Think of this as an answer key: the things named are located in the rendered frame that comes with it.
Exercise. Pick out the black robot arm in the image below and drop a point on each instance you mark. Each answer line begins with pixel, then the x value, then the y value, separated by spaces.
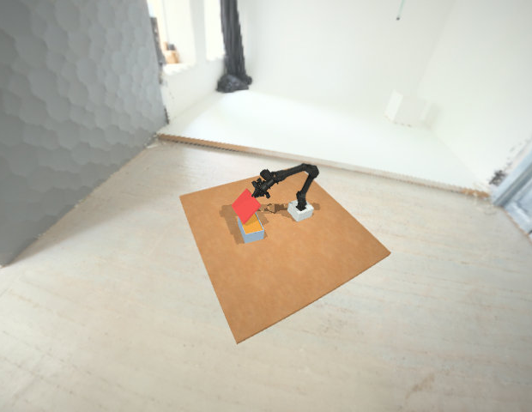
pixel 278 176

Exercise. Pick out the red lid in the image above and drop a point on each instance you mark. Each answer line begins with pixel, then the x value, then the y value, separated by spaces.
pixel 245 206

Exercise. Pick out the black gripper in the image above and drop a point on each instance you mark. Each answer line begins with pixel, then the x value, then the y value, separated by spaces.
pixel 260 190

